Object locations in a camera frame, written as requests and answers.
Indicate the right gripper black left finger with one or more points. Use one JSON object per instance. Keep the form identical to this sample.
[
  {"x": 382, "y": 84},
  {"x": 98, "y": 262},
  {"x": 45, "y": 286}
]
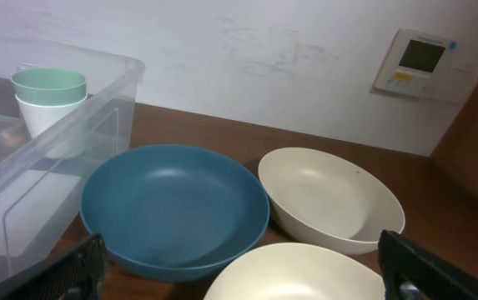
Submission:
[{"x": 75, "y": 274}]

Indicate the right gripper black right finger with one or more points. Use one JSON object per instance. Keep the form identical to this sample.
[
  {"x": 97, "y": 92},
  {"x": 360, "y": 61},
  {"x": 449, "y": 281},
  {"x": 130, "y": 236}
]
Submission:
[{"x": 411, "y": 272}]

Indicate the mint green cup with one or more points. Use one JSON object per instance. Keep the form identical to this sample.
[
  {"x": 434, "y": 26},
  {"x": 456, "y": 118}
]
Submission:
[{"x": 49, "y": 86}]

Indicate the clear plastic storage container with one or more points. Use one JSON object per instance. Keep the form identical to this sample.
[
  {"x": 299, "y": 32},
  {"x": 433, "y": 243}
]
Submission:
[{"x": 39, "y": 196}]

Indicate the blue shallow bowl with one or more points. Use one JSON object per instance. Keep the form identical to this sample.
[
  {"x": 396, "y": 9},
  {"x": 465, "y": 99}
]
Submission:
[{"x": 174, "y": 213}]

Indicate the near cream bowl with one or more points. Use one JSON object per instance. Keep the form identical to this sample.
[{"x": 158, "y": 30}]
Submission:
[{"x": 291, "y": 270}]

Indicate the cream bowl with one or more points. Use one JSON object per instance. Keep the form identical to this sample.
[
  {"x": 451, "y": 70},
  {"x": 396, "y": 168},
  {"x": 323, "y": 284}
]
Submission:
[
  {"x": 291, "y": 270},
  {"x": 325, "y": 200}
]

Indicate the far cream bowl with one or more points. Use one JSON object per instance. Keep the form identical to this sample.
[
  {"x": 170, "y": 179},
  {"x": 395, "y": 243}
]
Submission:
[{"x": 325, "y": 200}]

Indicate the white wall control panel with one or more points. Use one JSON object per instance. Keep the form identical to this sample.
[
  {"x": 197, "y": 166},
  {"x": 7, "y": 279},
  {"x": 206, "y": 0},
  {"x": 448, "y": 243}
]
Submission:
[{"x": 425, "y": 66}]

